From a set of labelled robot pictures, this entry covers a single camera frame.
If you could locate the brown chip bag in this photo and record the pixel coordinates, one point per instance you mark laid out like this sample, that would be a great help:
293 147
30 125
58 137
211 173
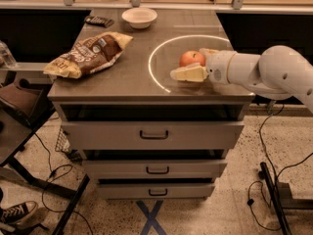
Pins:
89 55

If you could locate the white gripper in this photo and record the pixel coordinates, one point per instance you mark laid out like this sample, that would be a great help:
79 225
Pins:
217 67

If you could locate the wire mesh basket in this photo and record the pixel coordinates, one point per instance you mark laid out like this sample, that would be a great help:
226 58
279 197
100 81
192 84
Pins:
63 146

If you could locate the bottom grey drawer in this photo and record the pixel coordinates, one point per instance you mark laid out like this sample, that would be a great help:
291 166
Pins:
156 191

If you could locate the black and white sneaker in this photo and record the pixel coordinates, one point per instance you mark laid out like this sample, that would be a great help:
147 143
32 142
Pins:
18 213

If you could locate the white paper bowl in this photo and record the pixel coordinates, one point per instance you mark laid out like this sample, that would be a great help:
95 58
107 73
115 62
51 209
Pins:
139 18

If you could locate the red apple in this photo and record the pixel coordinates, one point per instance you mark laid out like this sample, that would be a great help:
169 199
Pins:
191 57

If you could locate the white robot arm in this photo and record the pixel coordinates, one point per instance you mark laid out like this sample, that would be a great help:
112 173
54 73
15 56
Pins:
277 74

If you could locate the grey drawer cabinet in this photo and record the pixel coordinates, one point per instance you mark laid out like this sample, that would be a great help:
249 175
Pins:
138 87

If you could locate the top grey drawer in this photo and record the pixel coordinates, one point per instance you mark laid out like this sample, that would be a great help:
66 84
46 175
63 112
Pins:
152 135

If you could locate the black remote control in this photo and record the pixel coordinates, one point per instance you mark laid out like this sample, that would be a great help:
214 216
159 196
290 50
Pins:
99 21

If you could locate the black metal stand right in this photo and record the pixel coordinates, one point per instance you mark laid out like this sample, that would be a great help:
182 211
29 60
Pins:
282 198

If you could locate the middle grey drawer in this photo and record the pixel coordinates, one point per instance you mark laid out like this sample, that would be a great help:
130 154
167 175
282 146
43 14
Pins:
152 169

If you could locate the clear plastic bottle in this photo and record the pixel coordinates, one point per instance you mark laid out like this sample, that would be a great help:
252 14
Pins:
7 56

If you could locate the grey drawer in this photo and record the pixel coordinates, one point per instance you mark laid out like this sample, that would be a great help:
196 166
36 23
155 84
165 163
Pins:
156 191
152 135
152 169

